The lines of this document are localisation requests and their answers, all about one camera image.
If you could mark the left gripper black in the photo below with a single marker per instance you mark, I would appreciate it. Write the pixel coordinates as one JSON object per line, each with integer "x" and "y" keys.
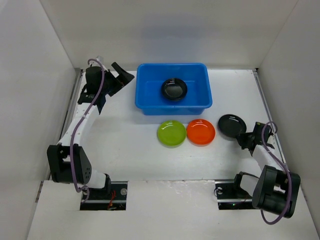
{"x": 124, "y": 78}

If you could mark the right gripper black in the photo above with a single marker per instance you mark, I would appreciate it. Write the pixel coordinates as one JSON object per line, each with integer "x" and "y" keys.
{"x": 245, "y": 139}

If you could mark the black plate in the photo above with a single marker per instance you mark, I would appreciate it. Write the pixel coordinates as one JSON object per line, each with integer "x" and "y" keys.
{"x": 231, "y": 126}
{"x": 174, "y": 89}

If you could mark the orange plate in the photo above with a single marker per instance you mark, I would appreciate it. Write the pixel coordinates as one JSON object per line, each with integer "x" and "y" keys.
{"x": 200, "y": 132}

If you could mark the green plate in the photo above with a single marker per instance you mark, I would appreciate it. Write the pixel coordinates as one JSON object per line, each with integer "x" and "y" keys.
{"x": 171, "y": 133}

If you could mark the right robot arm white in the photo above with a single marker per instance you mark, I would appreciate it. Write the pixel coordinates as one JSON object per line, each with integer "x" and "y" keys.
{"x": 276, "y": 191}

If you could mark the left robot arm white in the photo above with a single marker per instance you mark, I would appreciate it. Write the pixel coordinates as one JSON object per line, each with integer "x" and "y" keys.
{"x": 67, "y": 159}

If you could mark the blue plastic bin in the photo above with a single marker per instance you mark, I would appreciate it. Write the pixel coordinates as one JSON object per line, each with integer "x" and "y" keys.
{"x": 148, "y": 92}

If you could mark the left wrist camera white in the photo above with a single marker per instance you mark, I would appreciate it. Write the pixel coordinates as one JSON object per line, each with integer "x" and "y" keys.
{"x": 100, "y": 59}

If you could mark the metal side rail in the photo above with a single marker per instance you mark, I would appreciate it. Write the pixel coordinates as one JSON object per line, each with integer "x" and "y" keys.
{"x": 70, "y": 104}

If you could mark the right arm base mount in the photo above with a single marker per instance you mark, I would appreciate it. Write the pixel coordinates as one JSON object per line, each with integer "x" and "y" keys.
{"x": 230, "y": 198}

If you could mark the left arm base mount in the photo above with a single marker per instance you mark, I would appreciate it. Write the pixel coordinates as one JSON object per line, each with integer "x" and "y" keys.
{"x": 100, "y": 200}

